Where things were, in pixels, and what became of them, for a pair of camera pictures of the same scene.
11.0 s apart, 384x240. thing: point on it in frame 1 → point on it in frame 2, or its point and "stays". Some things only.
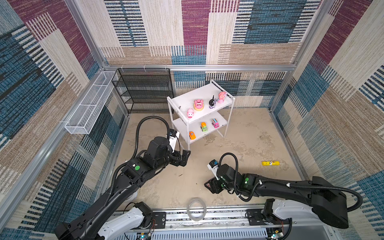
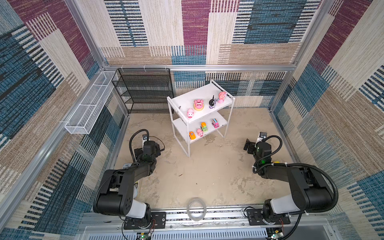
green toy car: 203,126 stays
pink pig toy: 190,113 stays
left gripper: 176,161 → 137,152
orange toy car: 192,135 stays
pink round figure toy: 221,97 stays
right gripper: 214,187 → 251,146
